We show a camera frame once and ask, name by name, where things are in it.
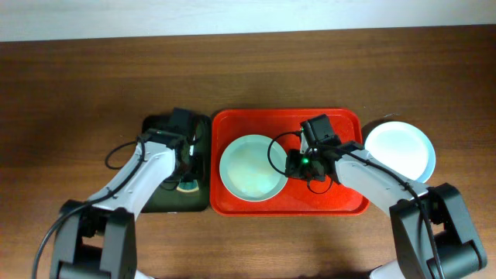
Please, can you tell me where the green yellow sponge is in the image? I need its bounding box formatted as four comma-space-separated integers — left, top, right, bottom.
176, 181, 199, 193

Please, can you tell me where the mint green plate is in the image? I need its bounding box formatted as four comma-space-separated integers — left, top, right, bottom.
219, 135, 288, 202

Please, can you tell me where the light blue plate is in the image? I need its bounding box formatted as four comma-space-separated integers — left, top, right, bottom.
364, 121, 436, 181

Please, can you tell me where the white plate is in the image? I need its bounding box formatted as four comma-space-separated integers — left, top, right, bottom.
416, 170, 433, 183

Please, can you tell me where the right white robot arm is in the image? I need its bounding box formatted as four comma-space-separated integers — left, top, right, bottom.
284, 142, 487, 279

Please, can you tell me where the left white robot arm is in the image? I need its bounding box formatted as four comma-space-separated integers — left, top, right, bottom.
47, 129, 209, 278

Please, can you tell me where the dark green tray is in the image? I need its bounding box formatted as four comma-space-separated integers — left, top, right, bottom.
142, 112, 212, 213

